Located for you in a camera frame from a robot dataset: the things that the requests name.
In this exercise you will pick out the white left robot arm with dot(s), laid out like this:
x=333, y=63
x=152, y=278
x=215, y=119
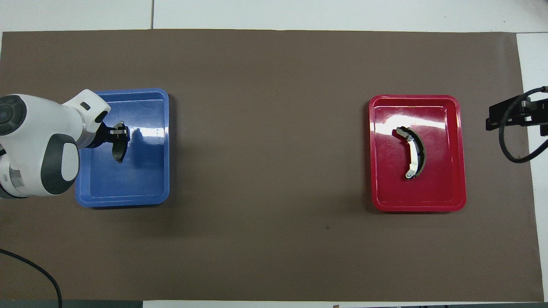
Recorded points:
x=38, y=145

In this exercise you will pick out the dark brake pad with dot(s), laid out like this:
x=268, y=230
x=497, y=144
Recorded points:
x=120, y=152

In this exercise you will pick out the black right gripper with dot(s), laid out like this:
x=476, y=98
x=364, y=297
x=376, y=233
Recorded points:
x=540, y=112

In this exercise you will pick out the red plastic tray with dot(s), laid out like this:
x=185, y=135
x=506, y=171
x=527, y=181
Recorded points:
x=394, y=192

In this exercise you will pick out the curved brake shoe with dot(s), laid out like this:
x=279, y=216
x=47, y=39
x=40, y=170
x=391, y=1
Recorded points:
x=413, y=149

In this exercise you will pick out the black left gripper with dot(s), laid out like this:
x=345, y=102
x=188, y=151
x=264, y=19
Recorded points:
x=102, y=137

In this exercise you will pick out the brown table mat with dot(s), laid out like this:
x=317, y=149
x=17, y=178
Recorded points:
x=274, y=248

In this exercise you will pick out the blue plastic tray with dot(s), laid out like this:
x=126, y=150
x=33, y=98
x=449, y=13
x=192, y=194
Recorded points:
x=128, y=184

